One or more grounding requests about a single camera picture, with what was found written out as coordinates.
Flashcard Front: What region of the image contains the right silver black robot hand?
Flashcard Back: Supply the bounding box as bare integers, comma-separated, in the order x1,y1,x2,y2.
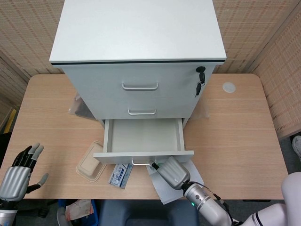
150,156,190,190

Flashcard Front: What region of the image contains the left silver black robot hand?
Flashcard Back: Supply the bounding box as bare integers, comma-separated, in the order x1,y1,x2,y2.
0,142,49,201

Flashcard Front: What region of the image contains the small white drawer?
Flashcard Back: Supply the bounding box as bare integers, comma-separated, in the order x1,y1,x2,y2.
93,118,195,165

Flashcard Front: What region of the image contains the medium white drawer front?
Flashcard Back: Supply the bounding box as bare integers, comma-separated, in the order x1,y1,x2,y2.
81,96,200,120

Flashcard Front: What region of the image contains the large white drawer front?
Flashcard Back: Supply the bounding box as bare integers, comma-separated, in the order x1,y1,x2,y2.
62,63,215,99

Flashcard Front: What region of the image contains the white drawer cabinet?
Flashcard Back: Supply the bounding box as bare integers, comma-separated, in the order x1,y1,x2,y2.
49,0,227,132

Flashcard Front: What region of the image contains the white lined notebook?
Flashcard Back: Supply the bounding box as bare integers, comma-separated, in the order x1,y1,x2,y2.
146,161,205,205

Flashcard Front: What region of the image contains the black chair base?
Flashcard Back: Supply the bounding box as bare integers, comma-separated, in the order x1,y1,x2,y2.
35,200,57,218

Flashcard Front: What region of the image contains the dark blue chair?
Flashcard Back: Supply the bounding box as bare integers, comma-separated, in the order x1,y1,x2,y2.
98,200,199,226

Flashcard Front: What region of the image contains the blue white toothpaste box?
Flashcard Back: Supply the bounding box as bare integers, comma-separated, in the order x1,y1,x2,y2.
108,162,133,190

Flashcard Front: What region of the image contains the yellow black object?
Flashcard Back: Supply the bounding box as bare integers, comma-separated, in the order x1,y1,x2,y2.
4,114,15,133

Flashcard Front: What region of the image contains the red white package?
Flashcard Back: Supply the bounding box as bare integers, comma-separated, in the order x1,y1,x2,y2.
65,199,93,222

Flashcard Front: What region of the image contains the beige pulp food container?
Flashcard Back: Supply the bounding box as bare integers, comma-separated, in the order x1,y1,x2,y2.
76,140,108,183

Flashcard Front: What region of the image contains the black hanging key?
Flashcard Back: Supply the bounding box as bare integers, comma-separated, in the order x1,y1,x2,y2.
194,81,205,97

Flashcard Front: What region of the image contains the black key in lock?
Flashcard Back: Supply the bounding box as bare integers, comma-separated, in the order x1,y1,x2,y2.
196,66,206,84

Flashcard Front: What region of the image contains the white shoe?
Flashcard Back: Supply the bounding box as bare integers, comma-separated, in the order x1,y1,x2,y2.
291,135,301,163

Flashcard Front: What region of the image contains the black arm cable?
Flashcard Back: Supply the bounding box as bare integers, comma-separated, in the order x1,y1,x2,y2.
198,184,243,224

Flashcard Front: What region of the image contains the medium silver drawer handle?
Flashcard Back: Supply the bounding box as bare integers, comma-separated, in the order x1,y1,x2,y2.
128,108,157,116

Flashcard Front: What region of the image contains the long silver drawer handle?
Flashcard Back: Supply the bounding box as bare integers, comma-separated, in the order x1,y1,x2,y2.
121,81,159,91

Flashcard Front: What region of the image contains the grey round cable grommet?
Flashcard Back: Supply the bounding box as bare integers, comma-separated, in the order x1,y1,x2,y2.
222,81,236,94

